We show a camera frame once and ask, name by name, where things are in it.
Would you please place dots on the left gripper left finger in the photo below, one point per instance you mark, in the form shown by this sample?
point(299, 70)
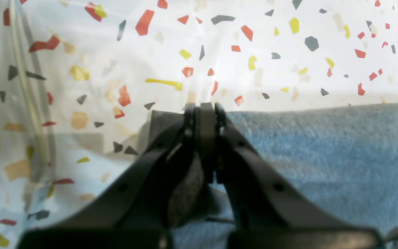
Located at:
point(133, 212)

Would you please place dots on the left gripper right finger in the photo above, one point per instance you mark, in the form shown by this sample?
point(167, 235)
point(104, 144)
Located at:
point(269, 212)

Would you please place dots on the terrazzo pattern tablecloth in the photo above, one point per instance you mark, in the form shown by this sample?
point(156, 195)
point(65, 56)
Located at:
point(84, 82)

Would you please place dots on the grey t-shirt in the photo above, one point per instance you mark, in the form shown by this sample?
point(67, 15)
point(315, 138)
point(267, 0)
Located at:
point(345, 159)

